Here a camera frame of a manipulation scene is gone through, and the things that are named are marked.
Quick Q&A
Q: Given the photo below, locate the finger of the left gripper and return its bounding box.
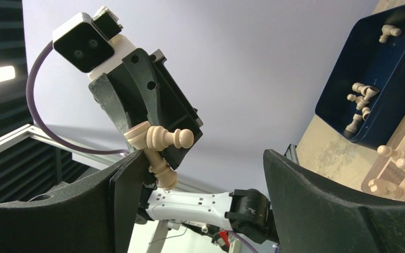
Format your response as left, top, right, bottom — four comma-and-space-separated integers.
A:
89, 74, 143, 137
122, 48, 204, 170

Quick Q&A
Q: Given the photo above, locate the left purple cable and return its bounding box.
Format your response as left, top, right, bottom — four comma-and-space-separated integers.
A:
25, 40, 130, 157

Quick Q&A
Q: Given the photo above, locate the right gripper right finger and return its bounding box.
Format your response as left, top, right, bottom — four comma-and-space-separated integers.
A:
263, 149, 405, 252

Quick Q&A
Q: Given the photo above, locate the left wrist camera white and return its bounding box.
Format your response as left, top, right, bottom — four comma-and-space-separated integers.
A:
52, 6, 137, 81

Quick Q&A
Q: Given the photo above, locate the dark blue tin lid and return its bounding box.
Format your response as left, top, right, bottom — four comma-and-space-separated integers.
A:
315, 5, 405, 149

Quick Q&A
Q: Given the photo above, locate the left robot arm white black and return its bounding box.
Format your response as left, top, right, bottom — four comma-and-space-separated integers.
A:
89, 48, 279, 244

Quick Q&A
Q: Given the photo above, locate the white chess piece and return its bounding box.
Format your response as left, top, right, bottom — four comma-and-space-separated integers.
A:
377, 145, 405, 161
368, 179, 405, 202

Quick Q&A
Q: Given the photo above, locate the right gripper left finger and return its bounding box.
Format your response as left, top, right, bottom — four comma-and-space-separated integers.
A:
0, 151, 150, 252

